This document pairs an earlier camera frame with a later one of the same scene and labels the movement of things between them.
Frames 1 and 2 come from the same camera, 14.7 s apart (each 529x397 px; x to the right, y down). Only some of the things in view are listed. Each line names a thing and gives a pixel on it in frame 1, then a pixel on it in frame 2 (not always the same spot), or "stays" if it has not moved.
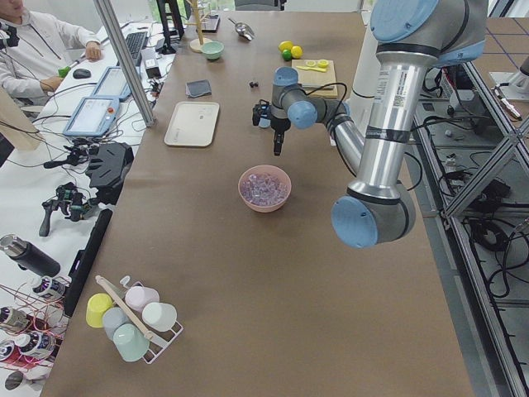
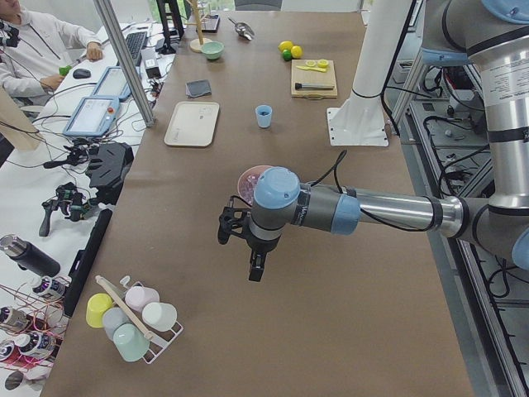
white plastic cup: x=159 y=315 stays
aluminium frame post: x=126 y=65 stays
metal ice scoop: x=243 y=31 stays
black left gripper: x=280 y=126 to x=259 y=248
